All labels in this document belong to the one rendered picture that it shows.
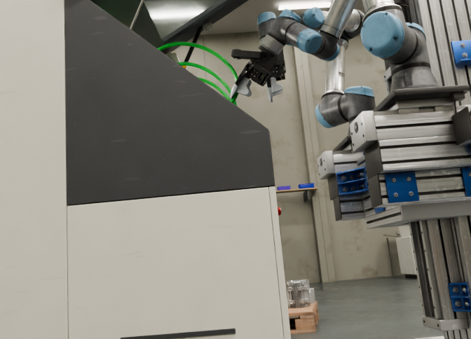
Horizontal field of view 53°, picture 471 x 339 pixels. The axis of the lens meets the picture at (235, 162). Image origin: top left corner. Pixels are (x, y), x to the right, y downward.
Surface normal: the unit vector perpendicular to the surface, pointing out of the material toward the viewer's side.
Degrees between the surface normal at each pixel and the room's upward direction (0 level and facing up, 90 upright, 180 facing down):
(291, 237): 90
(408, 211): 90
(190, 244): 90
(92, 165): 90
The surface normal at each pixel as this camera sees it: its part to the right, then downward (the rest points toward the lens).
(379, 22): -0.65, 0.03
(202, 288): -0.07, -0.20
